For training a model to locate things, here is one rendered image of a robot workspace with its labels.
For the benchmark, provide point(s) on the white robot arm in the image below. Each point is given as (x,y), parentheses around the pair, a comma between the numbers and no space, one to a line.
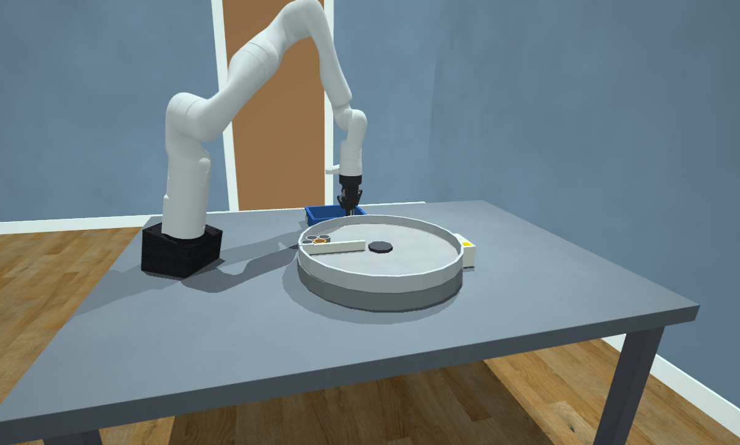
(191,119)

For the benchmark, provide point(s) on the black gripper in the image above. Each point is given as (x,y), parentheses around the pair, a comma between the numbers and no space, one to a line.
(350,193)

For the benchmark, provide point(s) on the blue open crate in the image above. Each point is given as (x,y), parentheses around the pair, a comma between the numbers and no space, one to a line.
(317,214)

